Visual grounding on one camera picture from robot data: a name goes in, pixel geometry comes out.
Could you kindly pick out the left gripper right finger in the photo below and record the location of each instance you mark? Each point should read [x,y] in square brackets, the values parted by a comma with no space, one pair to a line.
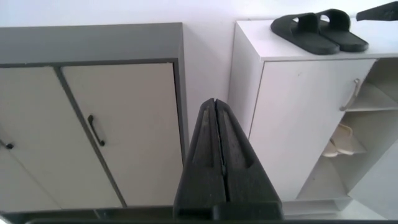
[242,174]

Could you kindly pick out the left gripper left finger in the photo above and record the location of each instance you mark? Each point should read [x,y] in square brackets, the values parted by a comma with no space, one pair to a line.
[202,174]

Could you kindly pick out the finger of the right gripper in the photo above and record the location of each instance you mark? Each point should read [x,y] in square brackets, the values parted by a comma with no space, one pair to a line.
[381,12]

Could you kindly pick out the black slipper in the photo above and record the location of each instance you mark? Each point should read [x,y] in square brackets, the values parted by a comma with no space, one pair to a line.
[308,39]
[345,34]

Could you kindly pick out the white cabinet door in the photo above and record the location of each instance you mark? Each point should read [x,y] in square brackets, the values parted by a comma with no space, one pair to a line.
[298,124]

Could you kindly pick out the beige cabinet door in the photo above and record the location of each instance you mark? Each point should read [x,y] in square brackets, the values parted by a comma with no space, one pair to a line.
[37,140]
[136,130]

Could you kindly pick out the beige slipper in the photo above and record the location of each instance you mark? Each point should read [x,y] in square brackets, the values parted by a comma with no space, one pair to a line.
[329,151]
[343,140]

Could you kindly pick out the white shoe cabinet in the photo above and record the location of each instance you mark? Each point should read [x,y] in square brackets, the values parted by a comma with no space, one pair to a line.
[245,62]

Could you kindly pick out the grey cabinet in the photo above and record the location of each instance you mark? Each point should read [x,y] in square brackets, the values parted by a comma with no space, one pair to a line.
[93,43]

